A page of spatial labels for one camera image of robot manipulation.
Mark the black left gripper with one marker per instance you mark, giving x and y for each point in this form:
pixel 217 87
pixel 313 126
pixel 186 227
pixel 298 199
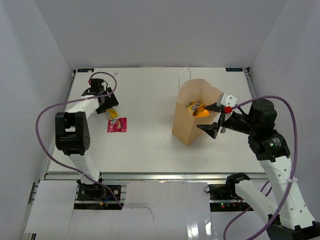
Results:
pixel 111 102

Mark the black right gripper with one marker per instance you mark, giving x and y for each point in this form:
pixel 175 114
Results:
pixel 212 129

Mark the large orange gummy bag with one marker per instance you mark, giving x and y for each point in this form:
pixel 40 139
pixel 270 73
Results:
pixel 201 113

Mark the small yellow snack packet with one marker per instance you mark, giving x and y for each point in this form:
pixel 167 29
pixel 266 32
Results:
pixel 111 113

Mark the yellow snack bar wrapper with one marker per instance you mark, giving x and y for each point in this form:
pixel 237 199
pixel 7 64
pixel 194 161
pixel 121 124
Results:
pixel 194 106

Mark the pink red candy packet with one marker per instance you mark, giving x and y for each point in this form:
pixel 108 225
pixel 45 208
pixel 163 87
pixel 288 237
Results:
pixel 117 125

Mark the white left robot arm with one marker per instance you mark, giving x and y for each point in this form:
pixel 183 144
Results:
pixel 72 135

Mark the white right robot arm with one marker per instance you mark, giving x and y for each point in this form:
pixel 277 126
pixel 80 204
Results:
pixel 289 218

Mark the brown paper bag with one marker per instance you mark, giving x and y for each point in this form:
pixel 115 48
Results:
pixel 184 122

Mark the blue label sticker left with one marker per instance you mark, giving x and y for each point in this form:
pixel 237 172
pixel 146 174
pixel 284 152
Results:
pixel 85 70

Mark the blue label sticker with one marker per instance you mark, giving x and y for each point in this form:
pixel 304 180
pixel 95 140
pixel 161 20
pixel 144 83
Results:
pixel 85 70
pixel 234 69

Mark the blue label sticker right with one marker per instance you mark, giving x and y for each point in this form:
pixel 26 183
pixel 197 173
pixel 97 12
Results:
pixel 234 69

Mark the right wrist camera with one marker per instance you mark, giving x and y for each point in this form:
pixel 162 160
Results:
pixel 226 101

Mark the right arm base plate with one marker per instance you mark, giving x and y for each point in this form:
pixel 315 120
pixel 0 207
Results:
pixel 221 200

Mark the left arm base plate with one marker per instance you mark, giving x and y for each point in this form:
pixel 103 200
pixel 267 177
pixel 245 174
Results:
pixel 93 192

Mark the aluminium table frame rail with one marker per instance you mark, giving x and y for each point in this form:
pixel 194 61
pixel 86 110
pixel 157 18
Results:
pixel 143 176

